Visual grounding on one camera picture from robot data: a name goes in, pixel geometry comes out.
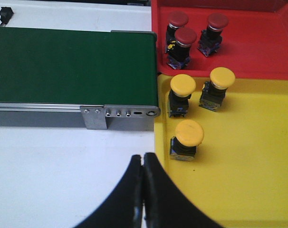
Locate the yellow plastic tray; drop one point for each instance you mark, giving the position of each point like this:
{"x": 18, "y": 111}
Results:
{"x": 239, "y": 175}

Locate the black photoelectric sensor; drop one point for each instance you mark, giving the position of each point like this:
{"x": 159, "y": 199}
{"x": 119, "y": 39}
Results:
{"x": 6, "y": 13}

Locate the green conveyor belt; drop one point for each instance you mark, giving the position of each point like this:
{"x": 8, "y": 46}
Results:
{"x": 67, "y": 67}

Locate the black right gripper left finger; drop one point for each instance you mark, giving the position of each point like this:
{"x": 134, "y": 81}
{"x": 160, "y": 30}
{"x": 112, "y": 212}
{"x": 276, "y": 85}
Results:
{"x": 123, "y": 208}

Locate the red mushroom push button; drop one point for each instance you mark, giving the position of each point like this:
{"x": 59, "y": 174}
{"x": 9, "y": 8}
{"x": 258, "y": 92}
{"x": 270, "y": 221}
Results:
{"x": 176, "y": 20}

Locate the aluminium conveyor side rail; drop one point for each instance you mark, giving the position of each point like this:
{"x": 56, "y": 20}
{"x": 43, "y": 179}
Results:
{"x": 33, "y": 107}

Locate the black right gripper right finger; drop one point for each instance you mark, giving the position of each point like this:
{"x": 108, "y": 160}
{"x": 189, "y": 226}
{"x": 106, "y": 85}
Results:
{"x": 165, "y": 205}

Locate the yellow mushroom push button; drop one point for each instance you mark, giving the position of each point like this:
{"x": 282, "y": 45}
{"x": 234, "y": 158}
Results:
{"x": 182, "y": 87}

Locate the steel conveyor tail plate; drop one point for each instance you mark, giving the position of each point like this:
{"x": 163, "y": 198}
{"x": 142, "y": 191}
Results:
{"x": 131, "y": 111}

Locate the red plastic tray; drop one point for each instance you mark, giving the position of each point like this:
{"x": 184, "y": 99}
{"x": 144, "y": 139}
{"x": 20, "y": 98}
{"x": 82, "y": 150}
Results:
{"x": 255, "y": 41}

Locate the steel conveyor support bracket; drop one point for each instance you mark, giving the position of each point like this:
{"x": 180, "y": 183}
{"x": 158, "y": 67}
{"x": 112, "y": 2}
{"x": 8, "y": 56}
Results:
{"x": 94, "y": 117}

